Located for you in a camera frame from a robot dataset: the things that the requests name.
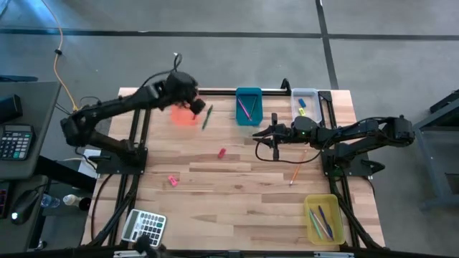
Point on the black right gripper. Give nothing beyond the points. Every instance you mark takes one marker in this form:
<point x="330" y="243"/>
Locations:
<point x="287" y="133"/>

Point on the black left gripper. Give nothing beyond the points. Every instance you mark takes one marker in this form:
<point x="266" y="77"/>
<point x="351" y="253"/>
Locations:
<point x="183" y="89"/>

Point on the orange translucent plastic bin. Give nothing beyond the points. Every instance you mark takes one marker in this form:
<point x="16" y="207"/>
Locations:
<point x="181" y="116"/>

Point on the green pen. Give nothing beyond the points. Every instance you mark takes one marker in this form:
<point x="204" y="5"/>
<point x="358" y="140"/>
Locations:
<point x="207" y="117"/>

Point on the blue plastic bin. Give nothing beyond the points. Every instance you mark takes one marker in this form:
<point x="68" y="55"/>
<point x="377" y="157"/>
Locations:
<point x="239" y="121"/>

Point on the yellow eraser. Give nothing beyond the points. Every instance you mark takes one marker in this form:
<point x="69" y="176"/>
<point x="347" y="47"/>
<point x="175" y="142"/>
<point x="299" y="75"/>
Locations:
<point x="302" y="112"/>

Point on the pink pencil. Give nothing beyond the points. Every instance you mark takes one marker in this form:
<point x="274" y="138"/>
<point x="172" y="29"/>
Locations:
<point x="244" y="108"/>

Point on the orange pencil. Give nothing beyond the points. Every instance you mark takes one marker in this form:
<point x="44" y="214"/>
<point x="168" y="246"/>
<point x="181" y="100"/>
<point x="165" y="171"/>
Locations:
<point x="296" y="172"/>

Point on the red eraser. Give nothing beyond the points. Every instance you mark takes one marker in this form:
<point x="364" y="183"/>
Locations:
<point x="222" y="153"/>

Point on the pink clip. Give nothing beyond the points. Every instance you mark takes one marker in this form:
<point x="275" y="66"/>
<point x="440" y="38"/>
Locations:
<point x="173" y="180"/>

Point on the teal pen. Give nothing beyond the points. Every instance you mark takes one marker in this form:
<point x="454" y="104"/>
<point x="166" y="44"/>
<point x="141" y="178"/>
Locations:
<point x="315" y="224"/>

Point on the purple pen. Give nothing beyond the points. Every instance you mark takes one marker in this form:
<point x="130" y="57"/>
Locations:
<point x="321" y="223"/>

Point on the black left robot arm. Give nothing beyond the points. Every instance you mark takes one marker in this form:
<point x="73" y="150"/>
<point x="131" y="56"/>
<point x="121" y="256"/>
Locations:
<point x="107" y="107"/>

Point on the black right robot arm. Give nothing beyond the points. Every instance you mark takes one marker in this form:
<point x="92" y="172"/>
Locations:
<point x="358" y="130"/>

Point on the clear plastic bin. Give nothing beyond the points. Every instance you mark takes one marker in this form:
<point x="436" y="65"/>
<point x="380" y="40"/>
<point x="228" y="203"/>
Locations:
<point x="313" y="107"/>

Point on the black table clamp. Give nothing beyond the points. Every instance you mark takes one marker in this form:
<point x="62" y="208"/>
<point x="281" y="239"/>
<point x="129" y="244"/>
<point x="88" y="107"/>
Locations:
<point x="285" y="86"/>

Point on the yellow translucent plastic bin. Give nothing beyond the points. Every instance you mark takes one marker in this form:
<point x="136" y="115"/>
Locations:
<point x="339" y="204"/>

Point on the black base lever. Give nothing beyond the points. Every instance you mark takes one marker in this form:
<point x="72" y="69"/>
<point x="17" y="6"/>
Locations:
<point x="98" y="158"/>
<point x="373" y="166"/>

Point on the white calculator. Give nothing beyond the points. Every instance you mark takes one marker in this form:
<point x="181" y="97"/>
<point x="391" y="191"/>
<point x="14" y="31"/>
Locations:
<point x="143" y="224"/>

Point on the white paper sheet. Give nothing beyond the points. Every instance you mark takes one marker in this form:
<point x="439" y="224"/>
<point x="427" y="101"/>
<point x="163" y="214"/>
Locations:
<point x="86" y="168"/>

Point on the white bottle black cap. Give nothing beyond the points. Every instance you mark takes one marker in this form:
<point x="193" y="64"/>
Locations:
<point x="71" y="200"/>

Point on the grey desk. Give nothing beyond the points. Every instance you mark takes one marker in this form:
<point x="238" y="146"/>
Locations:
<point x="39" y="107"/>

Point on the blue grey metal cart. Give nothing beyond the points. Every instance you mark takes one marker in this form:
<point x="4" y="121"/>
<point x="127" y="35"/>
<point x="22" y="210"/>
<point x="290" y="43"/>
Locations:
<point x="426" y="125"/>

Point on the clear water bottle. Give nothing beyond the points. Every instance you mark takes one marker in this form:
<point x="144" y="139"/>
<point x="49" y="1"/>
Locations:
<point x="50" y="201"/>

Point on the black calculator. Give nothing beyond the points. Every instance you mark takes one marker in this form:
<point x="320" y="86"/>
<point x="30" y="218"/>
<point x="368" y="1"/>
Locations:
<point x="16" y="143"/>

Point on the black box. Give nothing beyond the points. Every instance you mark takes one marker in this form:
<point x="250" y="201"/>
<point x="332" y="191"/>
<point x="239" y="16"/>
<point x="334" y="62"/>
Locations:
<point x="10" y="108"/>

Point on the black computer mouse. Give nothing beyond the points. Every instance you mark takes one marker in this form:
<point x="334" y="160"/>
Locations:
<point x="23" y="208"/>

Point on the black keyboard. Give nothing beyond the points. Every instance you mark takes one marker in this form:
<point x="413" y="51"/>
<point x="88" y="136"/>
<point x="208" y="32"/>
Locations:
<point x="3" y="199"/>

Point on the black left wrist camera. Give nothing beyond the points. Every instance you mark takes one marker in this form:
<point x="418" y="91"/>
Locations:
<point x="198" y="106"/>

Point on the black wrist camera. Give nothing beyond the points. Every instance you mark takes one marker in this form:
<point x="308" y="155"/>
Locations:
<point x="198" y="106"/>
<point x="274" y="120"/>

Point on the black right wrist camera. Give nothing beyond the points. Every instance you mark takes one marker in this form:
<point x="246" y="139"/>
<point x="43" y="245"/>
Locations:
<point x="274" y="120"/>

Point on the black aluminium table frame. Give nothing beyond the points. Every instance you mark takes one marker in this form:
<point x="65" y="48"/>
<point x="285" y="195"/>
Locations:
<point x="222" y="92"/>

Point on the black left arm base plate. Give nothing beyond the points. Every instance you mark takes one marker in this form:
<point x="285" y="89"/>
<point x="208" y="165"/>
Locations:
<point x="118" y="167"/>

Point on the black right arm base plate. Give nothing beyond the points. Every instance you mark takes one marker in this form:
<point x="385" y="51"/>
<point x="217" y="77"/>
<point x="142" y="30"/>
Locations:
<point x="358" y="168"/>

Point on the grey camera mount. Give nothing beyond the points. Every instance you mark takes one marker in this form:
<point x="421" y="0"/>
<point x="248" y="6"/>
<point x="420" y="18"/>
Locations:
<point x="234" y="253"/>

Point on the silver frame bracket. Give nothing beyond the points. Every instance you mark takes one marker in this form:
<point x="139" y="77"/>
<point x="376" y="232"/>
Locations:
<point x="123" y="253"/>
<point x="333" y="254"/>

